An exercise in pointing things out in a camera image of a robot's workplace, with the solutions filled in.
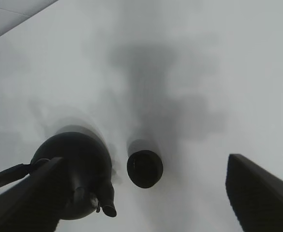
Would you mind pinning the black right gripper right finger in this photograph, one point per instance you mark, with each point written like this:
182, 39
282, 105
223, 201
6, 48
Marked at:
255, 195

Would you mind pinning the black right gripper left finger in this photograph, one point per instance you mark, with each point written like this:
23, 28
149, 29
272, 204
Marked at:
32, 196

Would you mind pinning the black cast iron teapot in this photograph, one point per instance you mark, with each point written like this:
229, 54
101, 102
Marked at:
89, 168

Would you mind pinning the small black teacup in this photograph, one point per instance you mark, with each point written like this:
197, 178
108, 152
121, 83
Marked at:
144, 168

